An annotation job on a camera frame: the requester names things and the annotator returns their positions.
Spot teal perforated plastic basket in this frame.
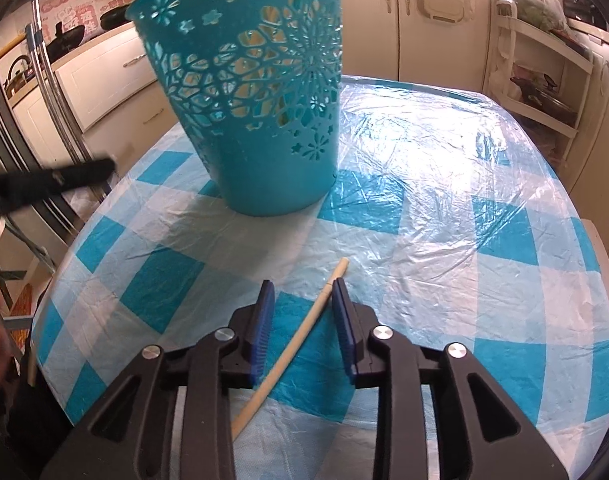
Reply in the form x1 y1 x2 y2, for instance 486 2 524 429
124 0 346 217

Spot black wok with handle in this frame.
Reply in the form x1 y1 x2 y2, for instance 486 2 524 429
99 2 135 32

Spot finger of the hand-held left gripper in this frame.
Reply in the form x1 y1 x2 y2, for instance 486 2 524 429
0 157 118 222

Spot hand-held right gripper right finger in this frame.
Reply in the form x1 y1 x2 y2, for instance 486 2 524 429
332 277 571 480

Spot cream base cabinets under sink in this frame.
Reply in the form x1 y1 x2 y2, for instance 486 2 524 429
341 0 506 96

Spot metal basin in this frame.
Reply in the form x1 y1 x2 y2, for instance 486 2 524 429
509 75 578 117

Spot cream drawer cabinet under stove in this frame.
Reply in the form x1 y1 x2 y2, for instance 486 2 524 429
9 22 186 162

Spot blue checked plastic tablecloth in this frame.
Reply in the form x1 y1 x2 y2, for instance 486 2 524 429
29 75 609 480

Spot red wall decals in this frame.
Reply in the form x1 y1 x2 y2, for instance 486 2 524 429
38 0 136 33

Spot wooden chopstick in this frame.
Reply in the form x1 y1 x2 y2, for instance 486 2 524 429
231 257 350 442

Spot white rolling cart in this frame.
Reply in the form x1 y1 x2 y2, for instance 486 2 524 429
485 0 596 139

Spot dark kettle with handle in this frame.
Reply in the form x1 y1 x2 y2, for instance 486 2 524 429
3 55 36 97

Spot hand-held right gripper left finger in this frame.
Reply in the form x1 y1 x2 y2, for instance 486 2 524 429
39 280 276 480

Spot black cooking pot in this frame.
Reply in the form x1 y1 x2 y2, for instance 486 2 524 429
46 21 86 52

